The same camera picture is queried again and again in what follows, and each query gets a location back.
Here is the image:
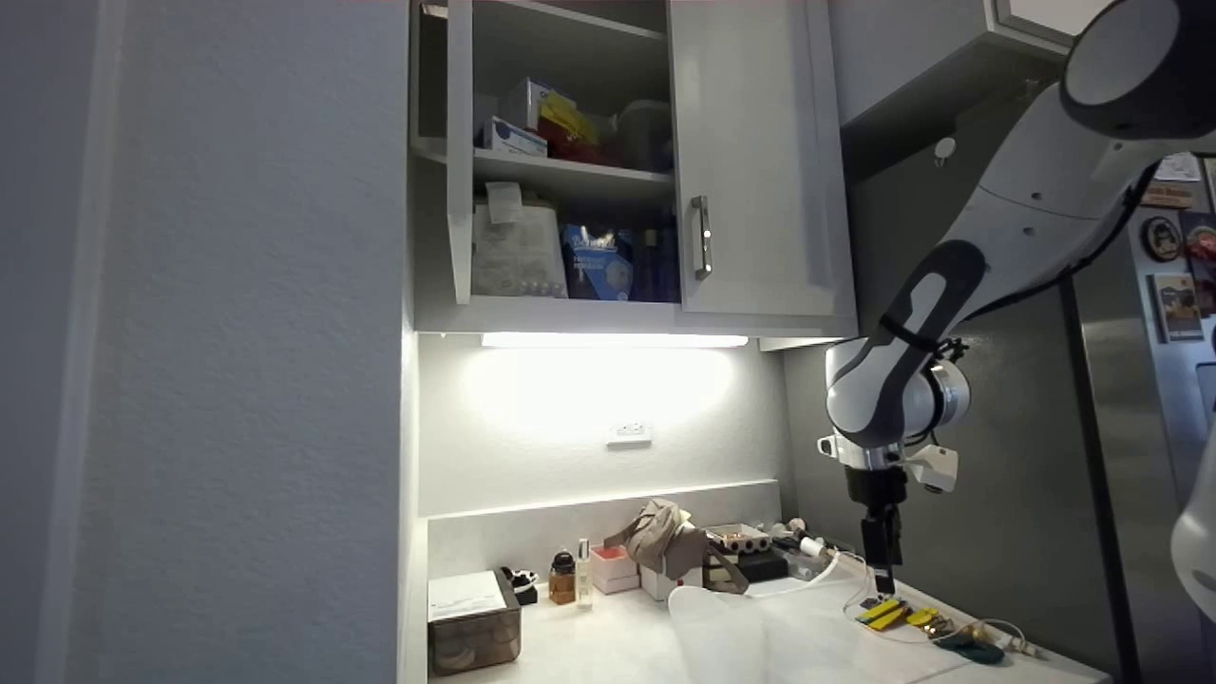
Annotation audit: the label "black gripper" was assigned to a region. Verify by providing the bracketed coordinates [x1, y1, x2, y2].
[843, 463, 911, 599]

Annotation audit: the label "white door with bar handle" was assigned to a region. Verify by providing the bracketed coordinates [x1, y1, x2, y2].
[663, 0, 858, 328]

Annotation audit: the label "under-cabinet light strip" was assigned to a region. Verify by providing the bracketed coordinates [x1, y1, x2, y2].
[476, 328, 754, 355]

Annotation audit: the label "white cabinet door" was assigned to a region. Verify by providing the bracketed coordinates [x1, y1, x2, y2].
[440, 0, 478, 306]

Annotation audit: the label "small glass jar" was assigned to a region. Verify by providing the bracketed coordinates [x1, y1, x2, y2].
[786, 514, 834, 586]

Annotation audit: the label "dark box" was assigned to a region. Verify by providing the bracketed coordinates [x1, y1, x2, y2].
[729, 529, 797, 590]

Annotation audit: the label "stainless steel refrigerator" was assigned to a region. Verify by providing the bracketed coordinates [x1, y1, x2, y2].
[772, 21, 1216, 684]

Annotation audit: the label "small brown object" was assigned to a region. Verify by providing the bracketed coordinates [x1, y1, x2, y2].
[697, 543, 752, 599]

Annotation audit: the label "pink white box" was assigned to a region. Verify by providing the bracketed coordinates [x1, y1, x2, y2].
[585, 538, 647, 599]

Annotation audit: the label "small clear bottle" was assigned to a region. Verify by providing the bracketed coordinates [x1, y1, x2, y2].
[574, 535, 596, 614]

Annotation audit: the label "amber glass bottle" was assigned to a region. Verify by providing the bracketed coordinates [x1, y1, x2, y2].
[543, 547, 580, 609]

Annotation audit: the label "small black object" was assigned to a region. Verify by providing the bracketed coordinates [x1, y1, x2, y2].
[493, 563, 543, 609]

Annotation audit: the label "Los Angeles poster magnet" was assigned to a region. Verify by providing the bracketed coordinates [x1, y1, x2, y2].
[1147, 271, 1209, 345]

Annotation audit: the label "brown box white lid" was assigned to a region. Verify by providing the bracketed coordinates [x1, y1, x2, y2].
[426, 564, 528, 678]

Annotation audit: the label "round dark magnet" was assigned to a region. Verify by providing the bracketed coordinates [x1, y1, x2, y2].
[1141, 214, 1186, 265]

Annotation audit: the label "red pink magnet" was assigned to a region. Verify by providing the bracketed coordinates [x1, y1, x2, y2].
[1181, 215, 1216, 324]

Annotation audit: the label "brown strip magnet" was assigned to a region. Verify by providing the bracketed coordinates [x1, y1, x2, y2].
[1136, 183, 1199, 214]

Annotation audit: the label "clear plastic container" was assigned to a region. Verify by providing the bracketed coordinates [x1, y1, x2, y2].
[612, 93, 675, 173]

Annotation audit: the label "yellow red package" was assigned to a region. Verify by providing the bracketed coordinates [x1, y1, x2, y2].
[519, 74, 615, 168]

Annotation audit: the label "small white blue box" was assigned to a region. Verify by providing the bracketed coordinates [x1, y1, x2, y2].
[476, 115, 549, 162]

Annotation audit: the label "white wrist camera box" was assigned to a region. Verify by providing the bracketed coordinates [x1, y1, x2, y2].
[899, 439, 965, 499]

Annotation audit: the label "white wall outlet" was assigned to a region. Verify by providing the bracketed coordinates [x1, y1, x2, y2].
[600, 421, 656, 457]

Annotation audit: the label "white wall cabinet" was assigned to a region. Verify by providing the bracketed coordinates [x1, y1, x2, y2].
[410, 0, 867, 345]

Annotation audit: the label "white cabinet silver handles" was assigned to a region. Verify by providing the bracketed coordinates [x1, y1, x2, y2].
[982, 0, 1118, 41]

